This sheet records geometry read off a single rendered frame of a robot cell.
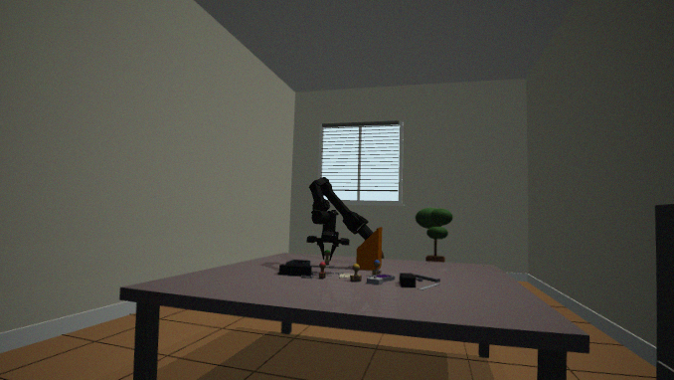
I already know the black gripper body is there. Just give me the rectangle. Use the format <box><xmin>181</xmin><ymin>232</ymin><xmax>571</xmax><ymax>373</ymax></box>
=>
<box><xmin>306</xmin><ymin>225</ymin><xmax>350</xmax><ymax>246</ymax></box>

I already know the yellow rubber stamp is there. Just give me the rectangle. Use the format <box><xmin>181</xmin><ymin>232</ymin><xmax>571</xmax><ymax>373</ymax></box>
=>
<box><xmin>350</xmin><ymin>264</ymin><xmax>362</xmax><ymax>283</ymax></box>

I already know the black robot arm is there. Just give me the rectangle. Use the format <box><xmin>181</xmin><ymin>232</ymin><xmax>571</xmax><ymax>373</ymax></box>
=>
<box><xmin>309</xmin><ymin>177</ymin><xmax>374</xmax><ymax>243</ymax></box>

